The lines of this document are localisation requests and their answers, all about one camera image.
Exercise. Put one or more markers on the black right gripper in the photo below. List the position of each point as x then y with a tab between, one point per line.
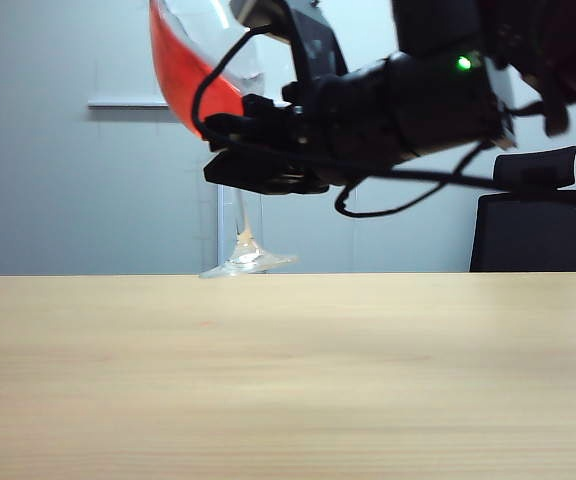
393	110

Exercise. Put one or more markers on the wine goblet with red liquid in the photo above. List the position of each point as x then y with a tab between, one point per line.
178	65

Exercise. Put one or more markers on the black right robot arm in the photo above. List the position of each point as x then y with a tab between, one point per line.
543	30

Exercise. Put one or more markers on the black mesh office chair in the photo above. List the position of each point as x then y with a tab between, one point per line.
533	235

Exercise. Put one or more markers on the wrist camera with black bracket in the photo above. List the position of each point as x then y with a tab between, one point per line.
313	35

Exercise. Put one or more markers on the white horizontal wall trunking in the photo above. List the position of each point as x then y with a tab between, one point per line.
128	104

